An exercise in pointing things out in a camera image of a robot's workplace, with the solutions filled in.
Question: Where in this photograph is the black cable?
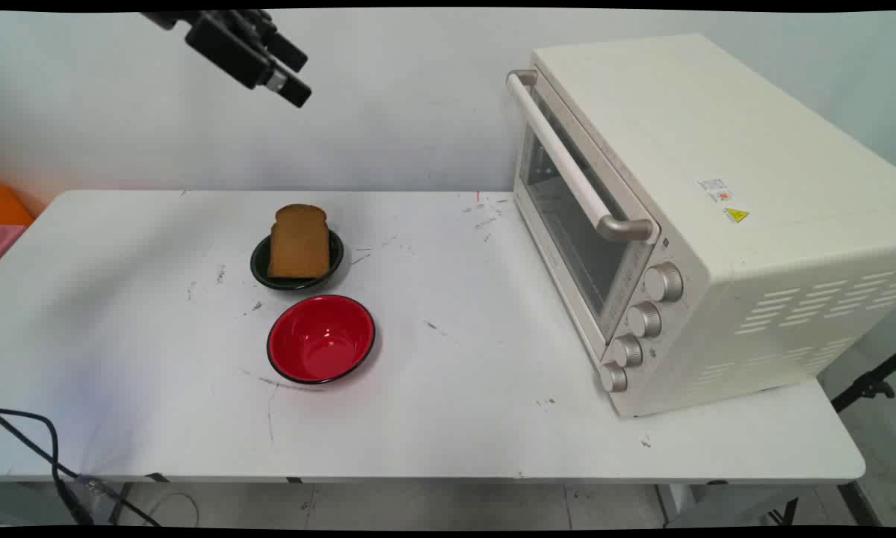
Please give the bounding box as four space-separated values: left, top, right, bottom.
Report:
0 407 162 528

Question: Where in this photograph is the cream toaster oven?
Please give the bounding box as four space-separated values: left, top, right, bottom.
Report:
506 32 896 418

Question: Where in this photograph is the black tripod stand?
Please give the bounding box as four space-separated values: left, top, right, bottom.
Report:
830 349 896 414

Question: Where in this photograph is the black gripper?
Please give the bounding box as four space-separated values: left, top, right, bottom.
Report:
140 10 313 108

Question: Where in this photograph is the largest silver oven knob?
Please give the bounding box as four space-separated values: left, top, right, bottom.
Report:
644 262 685 303

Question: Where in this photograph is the dark green bowl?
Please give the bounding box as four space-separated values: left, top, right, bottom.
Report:
250 229 345 291

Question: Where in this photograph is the pink object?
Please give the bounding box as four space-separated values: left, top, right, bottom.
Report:
0 223 28 265

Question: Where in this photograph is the orange object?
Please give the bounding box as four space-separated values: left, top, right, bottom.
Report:
0 183 37 228

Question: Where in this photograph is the red bowl with black rim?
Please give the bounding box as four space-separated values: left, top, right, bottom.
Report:
266 294 377 386

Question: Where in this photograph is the brown bread slice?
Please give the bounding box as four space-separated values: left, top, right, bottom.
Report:
267 203 332 280

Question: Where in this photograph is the oven glass door with handle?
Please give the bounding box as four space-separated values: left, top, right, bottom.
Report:
506 69 662 346

